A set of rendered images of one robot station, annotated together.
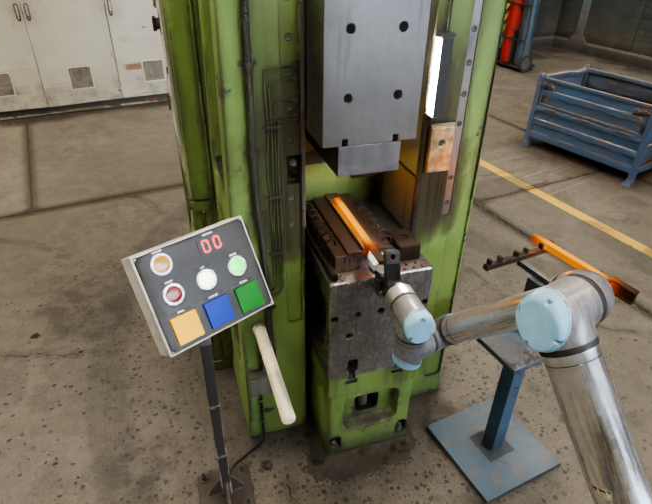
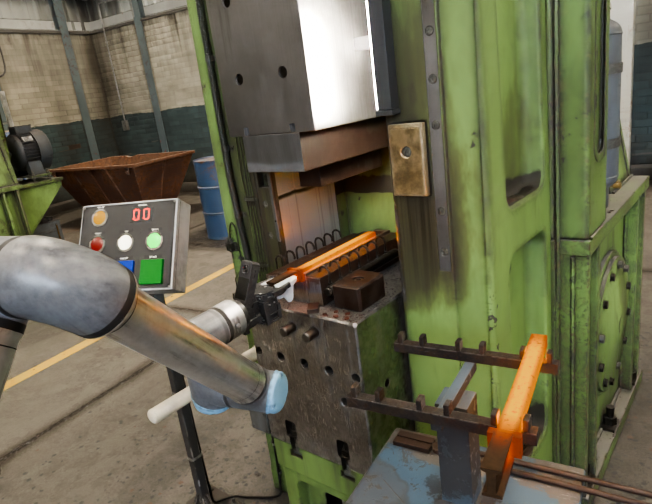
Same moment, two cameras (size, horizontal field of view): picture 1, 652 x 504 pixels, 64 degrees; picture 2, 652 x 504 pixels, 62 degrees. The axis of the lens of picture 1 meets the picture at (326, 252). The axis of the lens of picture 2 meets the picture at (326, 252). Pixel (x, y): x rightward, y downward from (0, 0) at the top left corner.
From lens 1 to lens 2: 167 cm
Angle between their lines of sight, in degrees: 55
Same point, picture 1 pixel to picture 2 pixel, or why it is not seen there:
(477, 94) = (457, 79)
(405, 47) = (277, 12)
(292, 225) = (271, 236)
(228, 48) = (198, 46)
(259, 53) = not seen: hidden behind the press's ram
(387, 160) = (290, 157)
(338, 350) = not seen: hidden behind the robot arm
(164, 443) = (229, 447)
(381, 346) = (317, 421)
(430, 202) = (417, 245)
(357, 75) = (241, 52)
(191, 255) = (123, 218)
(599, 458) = not seen: outside the picture
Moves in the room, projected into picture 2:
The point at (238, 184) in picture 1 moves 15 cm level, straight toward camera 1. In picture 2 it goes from (223, 180) to (181, 190)
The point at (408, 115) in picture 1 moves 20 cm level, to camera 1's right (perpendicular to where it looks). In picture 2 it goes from (299, 98) to (349, 93)
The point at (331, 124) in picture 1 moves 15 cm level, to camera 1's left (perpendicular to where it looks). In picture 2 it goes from (231, 109) to (210, 111)
